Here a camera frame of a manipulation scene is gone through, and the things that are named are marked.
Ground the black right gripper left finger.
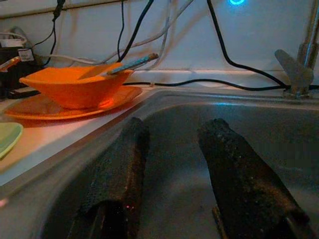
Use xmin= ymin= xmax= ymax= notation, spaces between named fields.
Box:
xmin=67 ymin=117 xmax=151 ymax=239

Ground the black battery charger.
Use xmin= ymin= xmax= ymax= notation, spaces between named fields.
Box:
xmin=0 ymin=46 xmax=44 ymax=100

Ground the orange plate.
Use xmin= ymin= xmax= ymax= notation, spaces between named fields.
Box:
xmin=3 ymin=85 xmax=144 ymax=121

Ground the stainless steel sink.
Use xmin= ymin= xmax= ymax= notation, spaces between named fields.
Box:
xmin=0 ymin=88 xmax=319 ymax=239

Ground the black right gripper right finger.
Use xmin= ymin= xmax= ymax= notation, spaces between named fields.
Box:
xmin=198 ymin=118 xmax=311 ymax=239

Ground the black cable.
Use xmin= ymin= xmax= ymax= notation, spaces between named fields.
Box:
xmin=119 ymin=0 xmax=155 ymax=63
xmin=117 ymin=0 xmax=125 ymax=62
xmin=123 ymin=78 xmax=291 ymax=91
xmin=32 ymin=0 xmax=66 ymax=66
xmin=206 ymin=0 xmax=292 ymax=91

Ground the steel sink faucet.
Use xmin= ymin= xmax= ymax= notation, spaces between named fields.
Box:
xmin=274 ymin=0 xmax=319 ymax=100

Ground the white cable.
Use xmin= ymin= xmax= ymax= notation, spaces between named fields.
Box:
xmin=99 ymin=0 xmax=195 ymax=66
xmin=47 ymin=54 xmax=100 ymax=66

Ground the green plate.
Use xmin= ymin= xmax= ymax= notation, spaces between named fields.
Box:
xmin=0 ymin=121 xmax=24 ymax=160

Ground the orange bowl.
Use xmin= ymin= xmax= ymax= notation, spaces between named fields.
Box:
xmin=18 ymin=62 xmax=135 ymax=110

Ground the blue patterned chopstick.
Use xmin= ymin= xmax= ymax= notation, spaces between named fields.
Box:
xmin=106 ymin=52 xmax=160 ymax=76

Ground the grey cable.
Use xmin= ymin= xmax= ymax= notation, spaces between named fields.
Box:
xmin=149 ymin=0 xmax=179 ymax=70

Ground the white power adapter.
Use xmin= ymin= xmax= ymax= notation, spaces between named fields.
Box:
xmin=0 ymin=29 xmax=27 ymax=48

